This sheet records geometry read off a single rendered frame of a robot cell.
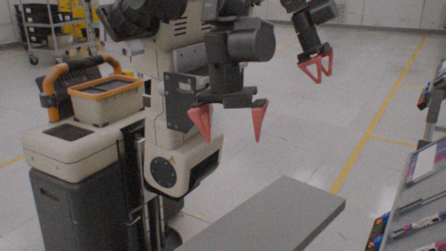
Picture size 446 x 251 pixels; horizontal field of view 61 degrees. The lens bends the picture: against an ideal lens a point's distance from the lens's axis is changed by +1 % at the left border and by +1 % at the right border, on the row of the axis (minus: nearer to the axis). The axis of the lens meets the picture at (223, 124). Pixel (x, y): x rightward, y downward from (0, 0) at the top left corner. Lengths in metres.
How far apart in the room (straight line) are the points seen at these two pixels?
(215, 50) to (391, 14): 8.95
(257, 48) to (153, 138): 0.61
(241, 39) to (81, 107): 0.82
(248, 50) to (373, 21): 9.03
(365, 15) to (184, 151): 8.71
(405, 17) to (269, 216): 8.54
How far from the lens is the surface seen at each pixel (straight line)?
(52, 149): 1.24
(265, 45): 0.62
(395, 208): 1.07
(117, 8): 0.89
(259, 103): 0.65
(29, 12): 7.14
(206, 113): 0.74
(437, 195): 1.06
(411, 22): 9.51
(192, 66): 1.05
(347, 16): 9.71
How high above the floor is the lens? 1.29
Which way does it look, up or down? 22 degrees down
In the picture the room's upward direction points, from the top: straight up
